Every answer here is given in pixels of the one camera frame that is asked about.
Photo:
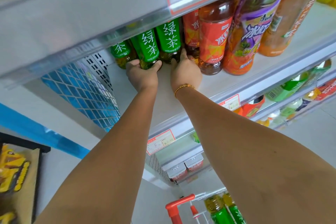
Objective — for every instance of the row of pale drink bottles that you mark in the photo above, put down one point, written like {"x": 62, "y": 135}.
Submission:
{"x": 280, "y": 113}

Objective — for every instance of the small red bordered price tag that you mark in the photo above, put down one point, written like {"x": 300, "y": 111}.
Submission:
{"x": 231, "y": 102}
{"x": 160, "y": 141}

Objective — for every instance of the person's right forearm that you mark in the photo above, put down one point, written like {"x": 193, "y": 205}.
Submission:
{"x": 249, "y": 158}

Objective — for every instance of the red drink can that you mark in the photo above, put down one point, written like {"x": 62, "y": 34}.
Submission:
{"x": 253, "y": 107}

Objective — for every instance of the person's left forearm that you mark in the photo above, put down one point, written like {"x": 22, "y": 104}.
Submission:
{"x": 112, "y": 158}

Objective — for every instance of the person's left thumb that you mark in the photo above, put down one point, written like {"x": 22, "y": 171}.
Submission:
{"x": 157, "y": 65}

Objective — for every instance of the large orange drink bottle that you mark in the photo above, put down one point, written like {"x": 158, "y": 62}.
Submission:
{"x": 288, "y": 16}

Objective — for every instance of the green label tea bottle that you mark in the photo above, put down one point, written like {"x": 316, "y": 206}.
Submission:
{"x": 235, "y": 210}
{"x": 217, "y": 210}
{"x": 120, "y": 52}
{"x": 169, "y": 37}
{"x": 147, "y": 46}

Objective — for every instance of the person's right thumb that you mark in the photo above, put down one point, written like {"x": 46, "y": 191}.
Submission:
{"x": 174, "y": 63}

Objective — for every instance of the person's left hand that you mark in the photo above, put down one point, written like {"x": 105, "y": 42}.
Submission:
{"x": 143, "y": 78}

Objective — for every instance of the white red carton box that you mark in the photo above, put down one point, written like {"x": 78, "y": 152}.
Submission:
{"x": 194, "y": 163}
{"x": 177, "y": 172}

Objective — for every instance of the white perforated shelf panel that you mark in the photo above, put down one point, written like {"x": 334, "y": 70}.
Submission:
{"x": 98, "y": 67}

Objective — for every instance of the light green soda bottle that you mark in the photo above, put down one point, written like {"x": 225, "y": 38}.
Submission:
{"x": 287, "y": 88}
{"x": 320, "y": 70}

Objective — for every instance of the person's right hand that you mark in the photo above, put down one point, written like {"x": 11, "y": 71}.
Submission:
{"x": 185, "y": 73}

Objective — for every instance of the large purple label tea bottle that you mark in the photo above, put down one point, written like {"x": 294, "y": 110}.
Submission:
{"x": 249, "y": 32}

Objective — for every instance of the small red label tea bottle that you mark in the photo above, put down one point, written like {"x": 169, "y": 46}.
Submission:
{"x": 191, "y": 32}
{"x": 215, "y": 40}

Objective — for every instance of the red label drink bottle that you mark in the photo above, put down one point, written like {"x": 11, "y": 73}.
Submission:
{"x": 325, "y": 90}

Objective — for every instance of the yellow toy excavator box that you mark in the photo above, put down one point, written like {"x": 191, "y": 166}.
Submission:
{"x": 18, "y": 176}

